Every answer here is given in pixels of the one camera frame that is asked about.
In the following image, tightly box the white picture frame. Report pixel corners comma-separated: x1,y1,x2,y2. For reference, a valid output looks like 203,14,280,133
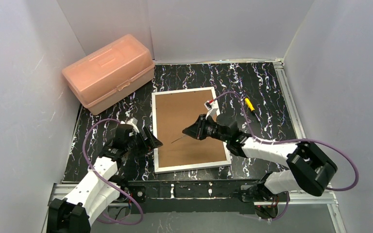
152,87,231,174

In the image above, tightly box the yellow handled screwdriver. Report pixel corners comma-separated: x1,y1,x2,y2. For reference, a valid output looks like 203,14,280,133
244,98,260,122

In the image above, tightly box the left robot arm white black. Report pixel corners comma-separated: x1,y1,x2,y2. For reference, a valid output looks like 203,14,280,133
46,122,163,233

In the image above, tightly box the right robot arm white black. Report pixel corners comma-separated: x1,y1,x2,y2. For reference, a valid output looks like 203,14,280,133
182,114,338,200

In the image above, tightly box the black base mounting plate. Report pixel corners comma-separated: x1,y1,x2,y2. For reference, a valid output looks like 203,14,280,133
98,180,290,215

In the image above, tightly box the translucent orange plastic box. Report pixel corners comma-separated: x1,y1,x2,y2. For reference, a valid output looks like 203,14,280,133
62,34,155,116

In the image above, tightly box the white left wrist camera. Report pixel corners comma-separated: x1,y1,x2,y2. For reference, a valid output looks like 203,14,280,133
126,117,139,133

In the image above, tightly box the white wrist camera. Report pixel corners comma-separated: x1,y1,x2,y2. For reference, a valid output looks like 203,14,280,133
126,117,139,133
204,100,219,119

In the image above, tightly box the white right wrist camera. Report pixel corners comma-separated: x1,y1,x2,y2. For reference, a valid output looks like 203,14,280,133
204,100,219,119

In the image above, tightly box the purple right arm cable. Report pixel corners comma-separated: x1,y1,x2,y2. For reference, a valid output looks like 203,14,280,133
210,91,360,222

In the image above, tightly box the aluminium right side rail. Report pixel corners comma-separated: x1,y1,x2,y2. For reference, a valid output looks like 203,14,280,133
272,58,322,179

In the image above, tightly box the aluminium rail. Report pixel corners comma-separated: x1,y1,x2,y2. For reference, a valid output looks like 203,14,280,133
272,58,322,179
41,182,339,233

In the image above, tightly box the aluminium front rail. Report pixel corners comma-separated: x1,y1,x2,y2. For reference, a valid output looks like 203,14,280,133
41,182,339,233

